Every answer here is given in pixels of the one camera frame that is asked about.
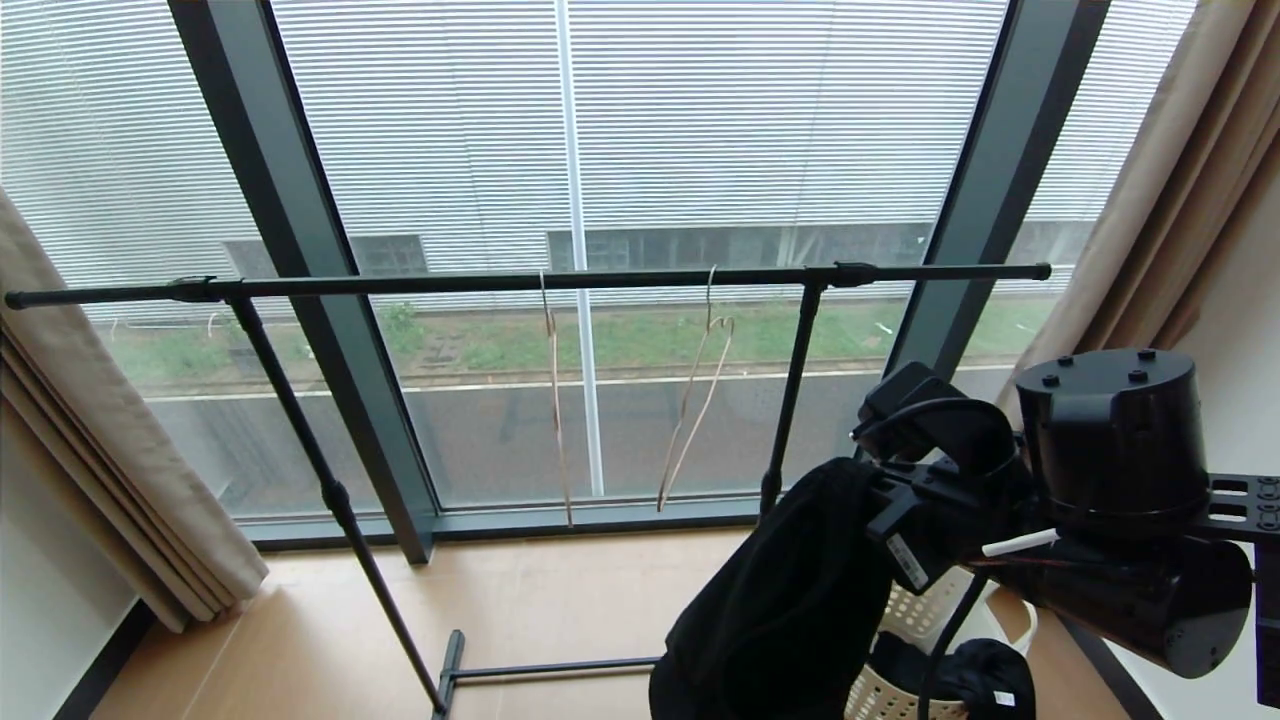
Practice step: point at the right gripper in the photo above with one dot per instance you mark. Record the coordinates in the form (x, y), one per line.
(1100, 600)

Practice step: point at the heap of clothes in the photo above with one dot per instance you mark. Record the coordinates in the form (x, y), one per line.
(990, 680)

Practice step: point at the black garment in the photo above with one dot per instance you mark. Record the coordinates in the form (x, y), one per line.
(780, 600)

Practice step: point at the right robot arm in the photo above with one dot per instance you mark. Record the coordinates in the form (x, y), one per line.
(1110, 440)

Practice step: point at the white laundry basket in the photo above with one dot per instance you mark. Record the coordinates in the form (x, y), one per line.
(920, 610)

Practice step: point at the pink clothes hanger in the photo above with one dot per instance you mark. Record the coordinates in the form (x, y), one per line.
(665, 492)
(557, 400)

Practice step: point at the black clothes rack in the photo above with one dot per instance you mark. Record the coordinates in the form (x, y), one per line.
(400, 284)

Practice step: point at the beige curtain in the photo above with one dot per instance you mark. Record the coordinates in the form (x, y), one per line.
(1150, 220)
(100, 450)

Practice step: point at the window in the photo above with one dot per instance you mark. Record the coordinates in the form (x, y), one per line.
(305, 250)

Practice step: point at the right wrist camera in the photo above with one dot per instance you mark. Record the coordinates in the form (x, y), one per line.
(930, 420)

